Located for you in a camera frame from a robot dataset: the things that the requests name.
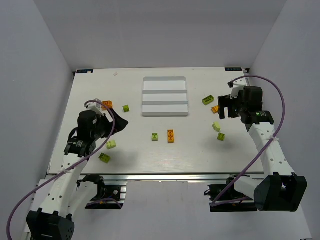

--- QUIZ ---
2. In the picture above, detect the green long lego brick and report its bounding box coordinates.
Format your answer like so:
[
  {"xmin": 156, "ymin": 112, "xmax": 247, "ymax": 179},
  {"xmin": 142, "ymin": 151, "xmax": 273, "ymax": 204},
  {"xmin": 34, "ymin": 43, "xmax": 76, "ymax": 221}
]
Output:
[{"xmin": 202, "ymin": 95, "xmax": 215, "ymax": 106}]

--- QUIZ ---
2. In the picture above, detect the pale green lego brick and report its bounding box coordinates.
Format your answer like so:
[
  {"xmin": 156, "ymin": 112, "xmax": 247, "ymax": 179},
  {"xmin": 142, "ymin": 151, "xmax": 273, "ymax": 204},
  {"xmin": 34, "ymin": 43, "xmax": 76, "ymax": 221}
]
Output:
[{"xmin": 105, "ymin": 140, "xmax": 117, "ymax": 150}]

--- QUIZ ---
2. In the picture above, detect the pale green lego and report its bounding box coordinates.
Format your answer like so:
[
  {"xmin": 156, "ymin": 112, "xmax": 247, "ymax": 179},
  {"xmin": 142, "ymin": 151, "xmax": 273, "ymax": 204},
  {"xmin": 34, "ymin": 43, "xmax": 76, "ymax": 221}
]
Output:
[{"xmin": 212, "ymin": 121, "xmax": 221, "ymax": 132}]

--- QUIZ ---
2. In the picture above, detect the small green lego cube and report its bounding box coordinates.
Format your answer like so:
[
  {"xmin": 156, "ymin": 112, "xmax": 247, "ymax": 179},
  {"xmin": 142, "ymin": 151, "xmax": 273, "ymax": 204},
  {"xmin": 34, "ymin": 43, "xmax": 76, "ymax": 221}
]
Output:
[{"xmin": 123, "ymin": 105, "xmax": 130, "ymax": 113}]

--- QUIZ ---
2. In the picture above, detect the orange square lego brick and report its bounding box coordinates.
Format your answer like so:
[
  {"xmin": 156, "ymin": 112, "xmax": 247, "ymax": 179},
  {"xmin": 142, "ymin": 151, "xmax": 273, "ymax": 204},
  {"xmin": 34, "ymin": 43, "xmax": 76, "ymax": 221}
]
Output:
[{"xmin": 101, "ymin": 100, "xmax": 113, "ymax": 111}]

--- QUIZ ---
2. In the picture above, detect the green square lego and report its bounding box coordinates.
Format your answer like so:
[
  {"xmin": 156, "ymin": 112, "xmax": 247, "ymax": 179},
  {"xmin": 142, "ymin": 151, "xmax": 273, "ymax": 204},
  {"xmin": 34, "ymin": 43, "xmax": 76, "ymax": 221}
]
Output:
[{"xmin": 217, "ymin": 132, "xmax": 225, "ymax": 141}]

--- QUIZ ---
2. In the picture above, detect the dark green lego brick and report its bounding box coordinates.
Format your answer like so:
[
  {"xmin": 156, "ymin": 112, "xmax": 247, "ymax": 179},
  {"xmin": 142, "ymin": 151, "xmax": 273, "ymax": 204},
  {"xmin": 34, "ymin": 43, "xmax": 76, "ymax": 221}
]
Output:
[{"xmin": 98, "ymin": 153, "xmax": 111, "ymax": 164}]

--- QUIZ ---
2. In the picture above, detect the orange yellow long lego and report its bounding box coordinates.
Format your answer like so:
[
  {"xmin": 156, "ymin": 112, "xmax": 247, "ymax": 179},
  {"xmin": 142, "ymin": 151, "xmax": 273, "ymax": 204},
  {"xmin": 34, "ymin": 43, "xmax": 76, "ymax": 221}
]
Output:
[{"xmin": 167, "ymin": 129, "xmax": 175, "ymax": 144}]

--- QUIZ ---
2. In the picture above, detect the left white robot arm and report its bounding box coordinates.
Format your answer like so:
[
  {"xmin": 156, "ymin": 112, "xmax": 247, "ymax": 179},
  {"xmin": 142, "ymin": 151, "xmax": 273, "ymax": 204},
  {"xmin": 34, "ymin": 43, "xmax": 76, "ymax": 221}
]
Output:
[{"xmin": 26, "ymin": 108, "xmax": 129, "ymax": 240}]

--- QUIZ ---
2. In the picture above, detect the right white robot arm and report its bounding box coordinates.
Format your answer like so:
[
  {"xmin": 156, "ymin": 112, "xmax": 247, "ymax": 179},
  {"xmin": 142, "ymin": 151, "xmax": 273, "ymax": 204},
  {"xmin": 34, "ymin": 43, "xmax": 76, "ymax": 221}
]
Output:
[{"xmin": 218, "ymin": 86, "xmax": 307, "ymax": 212}]

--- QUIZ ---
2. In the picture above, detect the blue label right corner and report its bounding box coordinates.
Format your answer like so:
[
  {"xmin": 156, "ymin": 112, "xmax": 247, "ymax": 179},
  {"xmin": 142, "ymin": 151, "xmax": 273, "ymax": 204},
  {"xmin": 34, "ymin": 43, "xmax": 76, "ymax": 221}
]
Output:
[{"xmin": 224, "ymin": 67, "xmax": 243, "ymax": 72}]

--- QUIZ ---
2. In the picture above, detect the green lego with round stud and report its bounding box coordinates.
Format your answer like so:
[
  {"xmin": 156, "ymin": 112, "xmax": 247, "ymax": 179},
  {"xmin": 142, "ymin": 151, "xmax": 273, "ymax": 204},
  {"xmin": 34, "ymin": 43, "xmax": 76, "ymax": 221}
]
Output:
[{"xmin": 151, "ymin": 133, "xmax": 159, "ymax": 142}]

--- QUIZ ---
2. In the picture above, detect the white three-compartment tray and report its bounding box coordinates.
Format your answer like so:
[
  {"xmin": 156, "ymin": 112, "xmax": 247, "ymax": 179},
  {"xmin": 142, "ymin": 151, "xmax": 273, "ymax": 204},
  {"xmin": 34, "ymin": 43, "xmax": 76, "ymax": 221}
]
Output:
[{"xmin": 141, "ymin": 76, "xmax": 189, "ymax": 117}]

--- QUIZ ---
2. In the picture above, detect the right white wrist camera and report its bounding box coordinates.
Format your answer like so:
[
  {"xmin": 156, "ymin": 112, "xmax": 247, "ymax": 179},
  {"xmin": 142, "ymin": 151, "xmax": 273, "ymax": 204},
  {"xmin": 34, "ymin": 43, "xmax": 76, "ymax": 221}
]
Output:
[{"xmin": 228, "ymin": 79, "xmax": 247, "ymax": 99}]

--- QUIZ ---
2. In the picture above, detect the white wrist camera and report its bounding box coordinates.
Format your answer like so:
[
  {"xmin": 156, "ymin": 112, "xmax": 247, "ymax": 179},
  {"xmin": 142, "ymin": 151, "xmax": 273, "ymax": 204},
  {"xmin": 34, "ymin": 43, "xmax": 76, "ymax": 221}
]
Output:
[
  {"xmin": 84, "ymin": 98, "xmax": 104, "ymax": 116},
  {"xmin": 228, "ymin": 79, "xmax": 247, "ymax": 99}
]

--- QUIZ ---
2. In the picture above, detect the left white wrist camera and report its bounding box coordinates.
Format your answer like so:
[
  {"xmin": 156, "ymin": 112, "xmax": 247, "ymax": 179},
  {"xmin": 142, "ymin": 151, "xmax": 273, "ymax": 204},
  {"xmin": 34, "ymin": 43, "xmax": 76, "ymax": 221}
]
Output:
[{"xmin": 84, "ymin": 98, "xmax": 104, "ymax": 116}]

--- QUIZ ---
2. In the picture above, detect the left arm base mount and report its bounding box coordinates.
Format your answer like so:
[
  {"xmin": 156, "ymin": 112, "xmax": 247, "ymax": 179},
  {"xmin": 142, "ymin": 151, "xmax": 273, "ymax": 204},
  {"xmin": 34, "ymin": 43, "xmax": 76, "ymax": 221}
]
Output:
[{"xmin": 77, "ymin": 175, "xmax": 123, "ymax": 210}]

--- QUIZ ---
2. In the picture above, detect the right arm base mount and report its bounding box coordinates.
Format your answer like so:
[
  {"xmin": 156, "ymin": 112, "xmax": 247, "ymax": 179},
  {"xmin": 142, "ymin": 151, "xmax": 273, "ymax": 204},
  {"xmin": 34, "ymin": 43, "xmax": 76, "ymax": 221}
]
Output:
[{"xmin": 203, "ymin": 175, "xmax": 258, "ymax": 213}]

